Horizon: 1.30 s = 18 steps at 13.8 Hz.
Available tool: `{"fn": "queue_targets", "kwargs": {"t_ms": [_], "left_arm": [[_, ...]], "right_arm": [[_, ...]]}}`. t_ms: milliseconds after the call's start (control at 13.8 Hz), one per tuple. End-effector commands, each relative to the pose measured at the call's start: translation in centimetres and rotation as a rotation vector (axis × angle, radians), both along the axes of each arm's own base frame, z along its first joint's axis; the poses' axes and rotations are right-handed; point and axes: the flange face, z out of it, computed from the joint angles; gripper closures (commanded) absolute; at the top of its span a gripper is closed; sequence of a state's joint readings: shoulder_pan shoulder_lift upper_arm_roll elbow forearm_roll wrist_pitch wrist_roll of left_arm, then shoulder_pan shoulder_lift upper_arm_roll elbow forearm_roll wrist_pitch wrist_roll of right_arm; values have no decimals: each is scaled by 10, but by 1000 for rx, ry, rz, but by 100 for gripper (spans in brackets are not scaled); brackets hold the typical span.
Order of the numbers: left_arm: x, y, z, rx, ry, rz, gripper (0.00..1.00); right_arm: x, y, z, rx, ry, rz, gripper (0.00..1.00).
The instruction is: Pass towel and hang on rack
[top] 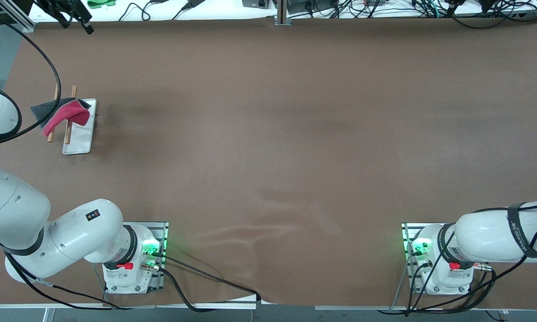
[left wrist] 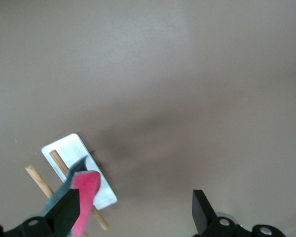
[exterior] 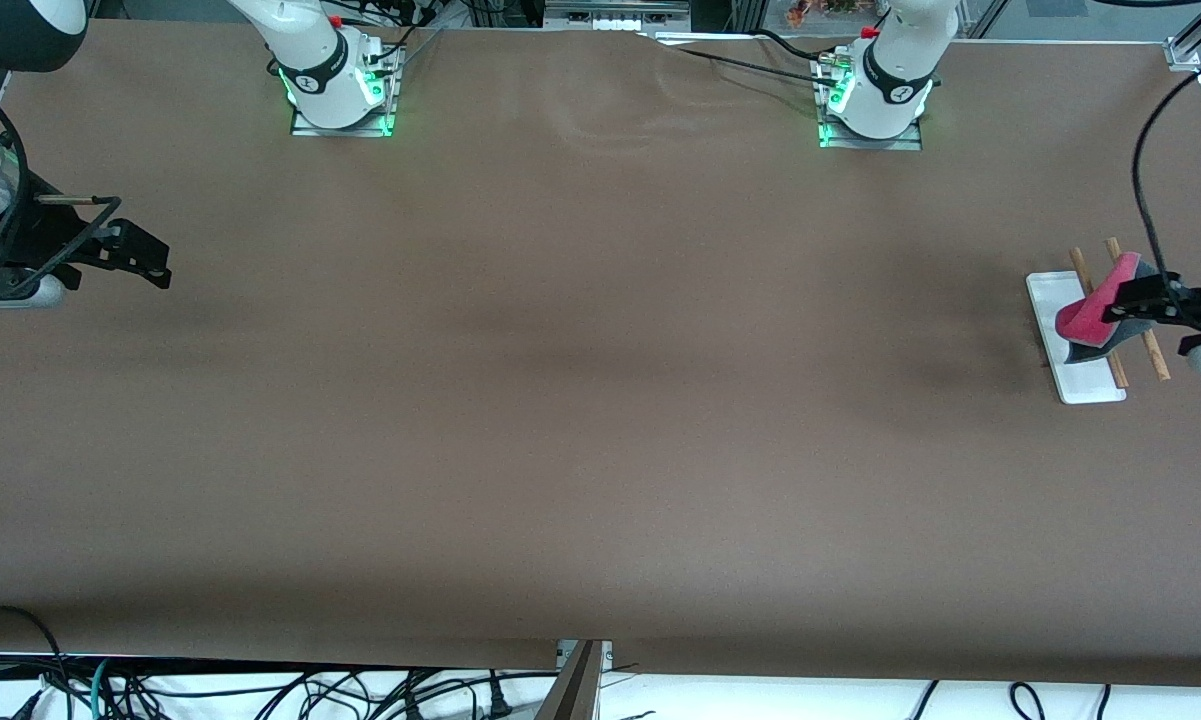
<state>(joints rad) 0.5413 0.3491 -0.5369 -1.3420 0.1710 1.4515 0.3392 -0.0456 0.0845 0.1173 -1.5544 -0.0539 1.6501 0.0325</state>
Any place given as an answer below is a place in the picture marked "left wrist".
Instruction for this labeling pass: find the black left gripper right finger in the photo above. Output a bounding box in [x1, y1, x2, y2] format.
[192, 189, 253, 237]

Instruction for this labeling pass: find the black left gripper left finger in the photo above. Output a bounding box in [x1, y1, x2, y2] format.
[7, 189, 80, 237]

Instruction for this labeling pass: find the red and grey towel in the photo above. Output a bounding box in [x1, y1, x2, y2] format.
[43, 158, 101, 237]

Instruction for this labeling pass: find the white rectangular tray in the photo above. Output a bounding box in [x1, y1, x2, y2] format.
[25, 132, 118, 232]

